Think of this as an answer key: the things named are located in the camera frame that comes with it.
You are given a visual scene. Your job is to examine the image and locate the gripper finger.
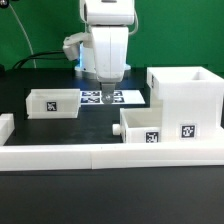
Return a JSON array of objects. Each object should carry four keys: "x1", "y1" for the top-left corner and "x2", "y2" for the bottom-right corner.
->
[{"x1": 102, "y1": 83, "x2": 114, "y2": 104}]

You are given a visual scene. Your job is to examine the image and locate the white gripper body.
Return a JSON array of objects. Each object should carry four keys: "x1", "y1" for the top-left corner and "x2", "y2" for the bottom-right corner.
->
[{"x1": 63, "y1": 0, "x2": 135, "y2": 83}]

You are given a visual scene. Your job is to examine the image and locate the white front drawer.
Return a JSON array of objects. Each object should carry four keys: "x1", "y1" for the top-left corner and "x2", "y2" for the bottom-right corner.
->
[{"x1": 112, "y1": 108, "x2": 162, "y2": 143}]

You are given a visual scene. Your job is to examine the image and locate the white drawer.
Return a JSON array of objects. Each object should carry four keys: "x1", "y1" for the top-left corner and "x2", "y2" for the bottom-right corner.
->
[
  {"x1": 112, "y1": 108, "x2": 162, "y2": 143},
  {"x1": 26, "y1": 89, "x2": 80, "y2": 119}
]

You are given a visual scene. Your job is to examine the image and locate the white drawer cabinet box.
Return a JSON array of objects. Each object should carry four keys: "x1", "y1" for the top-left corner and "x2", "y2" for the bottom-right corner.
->
[{"x1": 147, "y1": 67, "x2": 224, "y2": 142}]

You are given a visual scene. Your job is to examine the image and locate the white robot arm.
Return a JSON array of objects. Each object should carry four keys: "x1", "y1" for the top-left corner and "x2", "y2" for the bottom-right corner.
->
[{"x1": 63, "y1": 0, "x2": 136, "y2": 104}]

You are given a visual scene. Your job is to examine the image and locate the fiducial marker sheet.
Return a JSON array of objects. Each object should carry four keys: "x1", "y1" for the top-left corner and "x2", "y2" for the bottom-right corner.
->
[{"x1": 80, "y1": 90, "x2": 145, "y2": 105}]

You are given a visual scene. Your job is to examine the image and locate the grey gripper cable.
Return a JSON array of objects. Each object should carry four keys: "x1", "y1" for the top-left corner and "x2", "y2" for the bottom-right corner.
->
[{"x1": 128, "y1": 13, "x2": 140, "y2": 37}]

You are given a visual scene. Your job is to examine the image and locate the black cable bundle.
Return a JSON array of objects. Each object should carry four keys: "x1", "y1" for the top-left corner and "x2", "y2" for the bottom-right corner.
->
[{"x1": 12, "y1": 50, "x2": 68, "y2": 70}]

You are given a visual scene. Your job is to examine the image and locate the white thin cable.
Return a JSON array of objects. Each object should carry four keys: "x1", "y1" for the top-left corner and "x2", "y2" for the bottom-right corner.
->
[{"x1": 7, "y1": 2, "x2": 38, "y2": 69}]

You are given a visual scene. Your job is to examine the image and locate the white left fence wall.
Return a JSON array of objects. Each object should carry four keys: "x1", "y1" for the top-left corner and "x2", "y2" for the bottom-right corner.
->
[{"x1": 0, "y1": 114, "x2": 15, "y2": 146}]

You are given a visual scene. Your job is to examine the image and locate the white fence wall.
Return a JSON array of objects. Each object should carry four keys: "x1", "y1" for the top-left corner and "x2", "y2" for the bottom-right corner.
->
[
  {"x1": 0, "y1": 114, "x2": 15, "y2": 146},
  {"x1": 0, "y1": 142, "x2": 224, "y2": 171}
]

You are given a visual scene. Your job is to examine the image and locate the white front fence wall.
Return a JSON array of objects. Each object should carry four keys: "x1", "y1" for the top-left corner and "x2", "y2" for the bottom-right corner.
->
[{"x1": 0, "y1": 142, "x2": 224, "y2": 171}]

